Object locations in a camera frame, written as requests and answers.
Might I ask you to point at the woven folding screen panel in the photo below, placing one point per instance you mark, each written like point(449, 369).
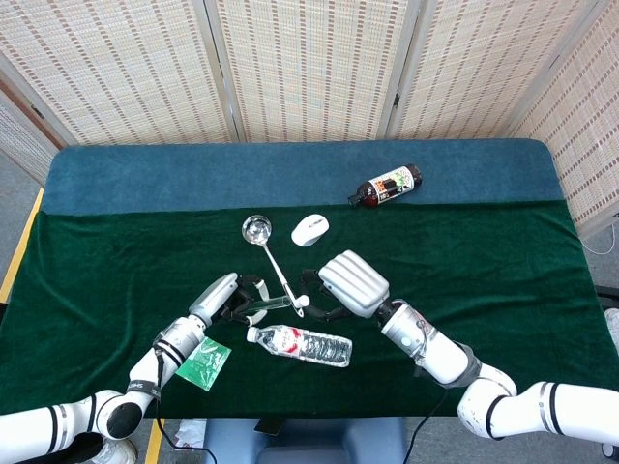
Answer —
point(126, 67)
point(309, 67)
point(483, 63)
point(585, 135)
point(19, 135)

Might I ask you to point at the green sachet packet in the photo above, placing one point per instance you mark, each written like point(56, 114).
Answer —
point(205, 362)

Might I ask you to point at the green velvet cloth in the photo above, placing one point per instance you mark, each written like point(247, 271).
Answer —
point(483, 270)

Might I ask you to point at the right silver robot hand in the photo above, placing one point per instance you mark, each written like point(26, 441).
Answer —
point(355, 282)

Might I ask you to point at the clear glass test tube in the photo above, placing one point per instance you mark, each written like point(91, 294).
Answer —
point(275, 303)

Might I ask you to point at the blue table cover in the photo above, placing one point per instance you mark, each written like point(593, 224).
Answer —
point(242, 174)

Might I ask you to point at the dark tea bottle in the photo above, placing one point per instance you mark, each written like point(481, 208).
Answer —
point(387, 186)

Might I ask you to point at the small white cap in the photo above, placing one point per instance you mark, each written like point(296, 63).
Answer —
point(300, 300)

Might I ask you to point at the white computer mouse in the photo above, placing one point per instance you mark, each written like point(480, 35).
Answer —
point(309, 231)

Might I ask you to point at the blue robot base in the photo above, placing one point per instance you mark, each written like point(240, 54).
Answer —
point(309, 442)

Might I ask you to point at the clear plastic water bottle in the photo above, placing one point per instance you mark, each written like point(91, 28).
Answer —
point(309, 345)

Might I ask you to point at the crumpled white paper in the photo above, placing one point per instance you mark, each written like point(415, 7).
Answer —
point(191, 432)

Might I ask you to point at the white round floor object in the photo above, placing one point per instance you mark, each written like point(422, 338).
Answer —
point(121, 454)

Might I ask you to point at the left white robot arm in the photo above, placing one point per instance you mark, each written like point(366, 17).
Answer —
point(179, 338)

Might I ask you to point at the steel ladle with black grip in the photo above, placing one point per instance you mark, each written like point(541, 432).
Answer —
point(256, 228)

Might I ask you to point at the small black flat device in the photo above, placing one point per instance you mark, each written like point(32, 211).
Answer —
point(270, 426)

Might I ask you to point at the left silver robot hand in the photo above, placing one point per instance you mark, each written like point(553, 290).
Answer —
point(210, 299)

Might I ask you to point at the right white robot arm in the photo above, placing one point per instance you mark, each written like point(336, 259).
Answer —
point(435, 353)

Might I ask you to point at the black floor stand foot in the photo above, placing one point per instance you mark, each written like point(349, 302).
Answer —
point(608, 290)

